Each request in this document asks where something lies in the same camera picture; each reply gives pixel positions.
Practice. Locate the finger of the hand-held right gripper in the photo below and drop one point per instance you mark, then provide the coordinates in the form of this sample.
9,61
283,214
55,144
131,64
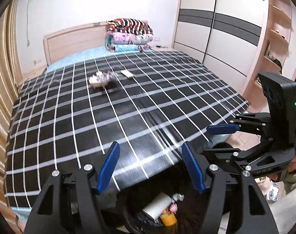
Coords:
233,157
223,129

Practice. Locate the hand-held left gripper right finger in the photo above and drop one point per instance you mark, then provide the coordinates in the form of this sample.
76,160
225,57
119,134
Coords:
194,168

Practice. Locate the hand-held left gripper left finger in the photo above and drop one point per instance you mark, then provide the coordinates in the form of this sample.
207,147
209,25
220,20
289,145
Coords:
108,168

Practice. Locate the small white figurine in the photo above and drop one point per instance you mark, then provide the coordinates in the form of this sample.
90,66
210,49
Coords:
178,197

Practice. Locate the black round bin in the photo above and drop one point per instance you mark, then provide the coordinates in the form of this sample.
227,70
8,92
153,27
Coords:
199,212

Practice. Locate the pink soft ball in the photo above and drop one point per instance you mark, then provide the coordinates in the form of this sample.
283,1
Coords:
173,208

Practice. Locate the white cardboard tube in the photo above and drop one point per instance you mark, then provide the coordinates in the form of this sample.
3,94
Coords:
157,204

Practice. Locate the yellow tape roll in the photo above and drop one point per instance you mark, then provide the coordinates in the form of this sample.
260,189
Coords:
169,219

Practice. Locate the person's right forearm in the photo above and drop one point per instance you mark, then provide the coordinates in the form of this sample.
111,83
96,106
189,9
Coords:
295,178

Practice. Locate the person's right hand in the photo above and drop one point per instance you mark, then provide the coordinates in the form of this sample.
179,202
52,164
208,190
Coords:
275,177

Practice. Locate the black white grid cloth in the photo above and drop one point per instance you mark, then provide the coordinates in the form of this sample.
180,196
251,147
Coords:
89,126

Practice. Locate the blue patterned cloth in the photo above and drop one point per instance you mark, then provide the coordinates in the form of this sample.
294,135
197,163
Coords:
271,190

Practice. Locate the dark items on shelf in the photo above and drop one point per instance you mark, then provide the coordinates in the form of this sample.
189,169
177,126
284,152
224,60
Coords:
274,60

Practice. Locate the small flat beige card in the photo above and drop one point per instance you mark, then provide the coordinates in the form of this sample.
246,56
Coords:
127,74

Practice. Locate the wooden corner shelf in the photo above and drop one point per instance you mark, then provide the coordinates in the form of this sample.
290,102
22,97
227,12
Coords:
277,17

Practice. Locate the light wooden nightstand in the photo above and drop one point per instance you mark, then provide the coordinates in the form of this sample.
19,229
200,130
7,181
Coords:
163,48

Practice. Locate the sliding door wardrobe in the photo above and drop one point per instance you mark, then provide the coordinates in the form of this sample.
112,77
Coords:
211,29

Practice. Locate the light blue folded blanket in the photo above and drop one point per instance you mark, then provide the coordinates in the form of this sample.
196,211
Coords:
128,46

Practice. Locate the beige striped curtain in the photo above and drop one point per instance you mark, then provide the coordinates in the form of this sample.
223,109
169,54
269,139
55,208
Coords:
4,90

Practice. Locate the light wooden headboard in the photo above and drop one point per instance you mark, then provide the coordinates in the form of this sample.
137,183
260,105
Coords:
72,41

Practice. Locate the pink folded blanket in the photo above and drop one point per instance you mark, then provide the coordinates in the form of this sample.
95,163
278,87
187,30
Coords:
128,37

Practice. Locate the striped folded blanket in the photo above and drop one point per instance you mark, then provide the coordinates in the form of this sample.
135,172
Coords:
131,26

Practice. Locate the white air conditioner pipe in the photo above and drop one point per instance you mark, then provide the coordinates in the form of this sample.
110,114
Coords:
28,24

